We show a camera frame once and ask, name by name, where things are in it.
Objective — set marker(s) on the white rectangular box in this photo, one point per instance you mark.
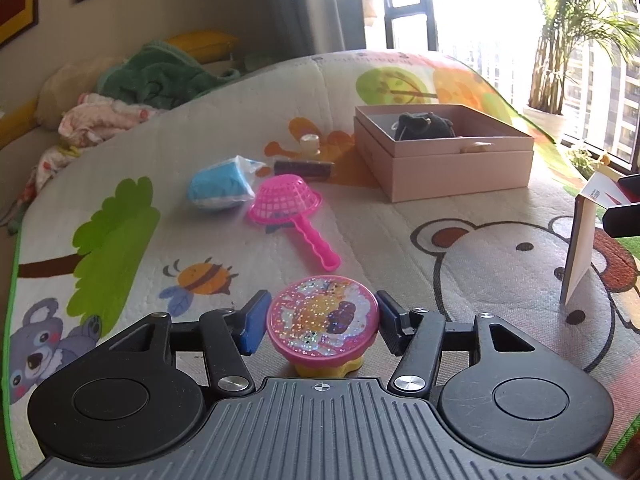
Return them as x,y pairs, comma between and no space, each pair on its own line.
580,240

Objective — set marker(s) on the pink toy strainer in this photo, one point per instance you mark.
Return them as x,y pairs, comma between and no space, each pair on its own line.
280,200

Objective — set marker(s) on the pink patterned cloth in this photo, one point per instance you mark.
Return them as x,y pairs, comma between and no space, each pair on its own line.
100,115

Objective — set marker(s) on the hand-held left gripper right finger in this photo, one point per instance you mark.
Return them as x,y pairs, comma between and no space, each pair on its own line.
390,320

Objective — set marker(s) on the dark purple snack bar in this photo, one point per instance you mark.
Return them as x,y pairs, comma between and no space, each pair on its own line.
302,169

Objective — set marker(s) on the printed animal play mat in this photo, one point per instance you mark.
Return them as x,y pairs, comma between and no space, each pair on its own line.
200,240

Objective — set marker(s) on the small potted plant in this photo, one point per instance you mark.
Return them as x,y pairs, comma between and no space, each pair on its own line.
590,157

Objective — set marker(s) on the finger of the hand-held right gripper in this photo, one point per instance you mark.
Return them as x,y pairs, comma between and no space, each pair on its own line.
622,220
630,182

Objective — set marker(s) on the yellow plush toy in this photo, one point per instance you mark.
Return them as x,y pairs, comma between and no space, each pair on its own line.
15,125

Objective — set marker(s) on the pink glitter toy pot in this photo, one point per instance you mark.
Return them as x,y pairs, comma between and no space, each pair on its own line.
320,315

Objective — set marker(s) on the black window frame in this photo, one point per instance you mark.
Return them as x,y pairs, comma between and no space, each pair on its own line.
410,5

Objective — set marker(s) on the floral white cloth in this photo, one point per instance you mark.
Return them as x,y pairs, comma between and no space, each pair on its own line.
50,170

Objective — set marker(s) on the small cream bottle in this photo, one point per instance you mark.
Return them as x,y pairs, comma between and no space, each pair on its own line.
310,146

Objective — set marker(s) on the blue clear-wrapped packet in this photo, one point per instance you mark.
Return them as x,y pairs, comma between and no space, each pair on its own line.
220,185

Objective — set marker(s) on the green blanket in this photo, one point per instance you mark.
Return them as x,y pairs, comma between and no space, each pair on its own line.
160,77

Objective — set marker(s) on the black plush toy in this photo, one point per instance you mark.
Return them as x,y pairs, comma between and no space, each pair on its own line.
425,125

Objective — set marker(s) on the beige pillow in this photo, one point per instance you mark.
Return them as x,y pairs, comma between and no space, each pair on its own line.
65,85

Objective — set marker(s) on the grey curtain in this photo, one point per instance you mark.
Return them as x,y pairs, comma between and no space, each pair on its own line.
330,5

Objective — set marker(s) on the pink cardboard box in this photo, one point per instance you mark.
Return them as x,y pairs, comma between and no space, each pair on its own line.
450,175

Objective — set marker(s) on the potted bamboo plant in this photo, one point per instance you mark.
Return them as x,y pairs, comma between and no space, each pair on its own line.
565,35

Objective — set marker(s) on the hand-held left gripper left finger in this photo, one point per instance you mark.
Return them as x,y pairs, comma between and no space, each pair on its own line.
255,322

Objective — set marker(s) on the yellow pillow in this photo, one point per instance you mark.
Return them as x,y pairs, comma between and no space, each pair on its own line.
205,44

